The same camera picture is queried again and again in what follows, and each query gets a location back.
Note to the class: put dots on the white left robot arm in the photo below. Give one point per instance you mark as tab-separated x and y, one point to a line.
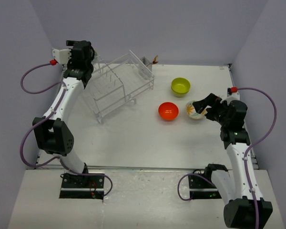
51	131

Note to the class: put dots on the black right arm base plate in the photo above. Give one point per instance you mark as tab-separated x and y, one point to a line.
200	189

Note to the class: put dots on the lime green bowl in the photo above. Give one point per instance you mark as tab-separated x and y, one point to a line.
179	83
182	93

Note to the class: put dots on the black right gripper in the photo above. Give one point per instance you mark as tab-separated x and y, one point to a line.
213	101

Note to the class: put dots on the orange bowl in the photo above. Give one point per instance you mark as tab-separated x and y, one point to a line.
168	111

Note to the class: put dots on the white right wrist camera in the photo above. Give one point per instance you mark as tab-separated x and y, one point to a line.
232	94

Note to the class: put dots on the grey cutlery holder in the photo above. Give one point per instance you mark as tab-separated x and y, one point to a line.
145	64

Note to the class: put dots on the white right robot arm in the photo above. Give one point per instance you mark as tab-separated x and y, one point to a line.
245	206

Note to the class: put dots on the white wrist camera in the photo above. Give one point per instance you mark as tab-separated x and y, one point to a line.
62	56
232	94

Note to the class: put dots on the white wire dish rack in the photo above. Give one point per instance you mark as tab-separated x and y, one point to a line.
114	84

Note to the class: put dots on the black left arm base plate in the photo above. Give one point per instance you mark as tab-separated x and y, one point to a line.
82	187

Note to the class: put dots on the brown wooden spoon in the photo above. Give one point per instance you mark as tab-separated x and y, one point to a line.
155	60

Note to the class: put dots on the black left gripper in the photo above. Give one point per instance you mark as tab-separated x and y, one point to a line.
70	62

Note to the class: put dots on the patterned beige bowl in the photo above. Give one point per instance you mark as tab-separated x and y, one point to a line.
191	112

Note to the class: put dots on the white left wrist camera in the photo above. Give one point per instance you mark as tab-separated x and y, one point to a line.
62	56

